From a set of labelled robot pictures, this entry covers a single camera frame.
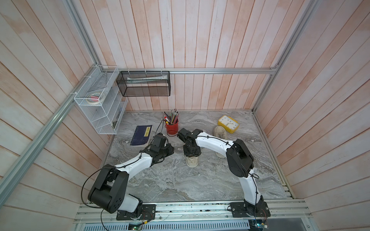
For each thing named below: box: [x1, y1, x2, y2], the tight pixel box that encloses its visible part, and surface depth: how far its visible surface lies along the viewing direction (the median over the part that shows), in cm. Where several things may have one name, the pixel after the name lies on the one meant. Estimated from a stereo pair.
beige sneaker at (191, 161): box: [185, 155, 199, 168], surface depth 88 cm
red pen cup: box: [165, 122, 179, 135], surface depth 103 cm
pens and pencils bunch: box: [162, 108, 180, 125], surface depth 101 cm
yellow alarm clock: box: [217, 115, 240, 134], surface depth 110 cm
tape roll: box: [85, 91, 105, 105], surface depth 75 cm
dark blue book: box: [130, 124, 154, 147], surface depth 106 cm
